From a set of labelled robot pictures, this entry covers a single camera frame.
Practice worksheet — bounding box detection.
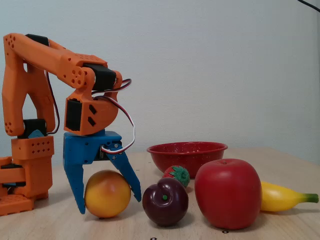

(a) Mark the white red black servo cable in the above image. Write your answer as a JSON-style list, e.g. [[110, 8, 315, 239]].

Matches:
[[90, 78, 137, 154]]

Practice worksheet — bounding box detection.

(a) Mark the black hanging cable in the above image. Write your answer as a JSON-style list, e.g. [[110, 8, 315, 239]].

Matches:
[[297, 0, 320, 13]]

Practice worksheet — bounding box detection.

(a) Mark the red black arm cable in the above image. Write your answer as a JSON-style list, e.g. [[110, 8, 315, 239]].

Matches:
[[44, 70, 61, 134]]

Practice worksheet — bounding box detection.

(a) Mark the red toy apple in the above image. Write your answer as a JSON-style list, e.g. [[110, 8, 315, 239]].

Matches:
[[194, 158, 263, 230]]

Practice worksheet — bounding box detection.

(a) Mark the red speckled enamel bowl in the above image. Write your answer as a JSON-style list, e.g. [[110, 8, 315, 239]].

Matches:
[[146, 141, 229, 179]]

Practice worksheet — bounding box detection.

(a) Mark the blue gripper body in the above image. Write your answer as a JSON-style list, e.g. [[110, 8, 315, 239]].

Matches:
[[62, 129, 123, 165]]

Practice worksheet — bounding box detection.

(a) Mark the red toy strawberry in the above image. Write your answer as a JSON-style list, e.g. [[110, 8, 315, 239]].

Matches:
[[162, 164, 191, 188]]

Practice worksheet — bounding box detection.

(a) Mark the yellow orange toy peach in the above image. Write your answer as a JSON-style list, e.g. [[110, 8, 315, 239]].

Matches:
[[84, 169, 132, 219]]

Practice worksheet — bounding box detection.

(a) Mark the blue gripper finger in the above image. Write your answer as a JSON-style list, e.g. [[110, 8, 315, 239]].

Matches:
[[100, 141, 143, 203], [63, 161, 87, 215]]

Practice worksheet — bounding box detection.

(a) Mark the yellow toy banana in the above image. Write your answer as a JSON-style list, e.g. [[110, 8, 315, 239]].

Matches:
[[259, 180, 320, 213]]

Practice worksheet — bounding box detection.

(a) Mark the dark purple toy plum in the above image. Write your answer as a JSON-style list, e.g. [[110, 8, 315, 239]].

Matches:
[[142, 177, 190, 228]]

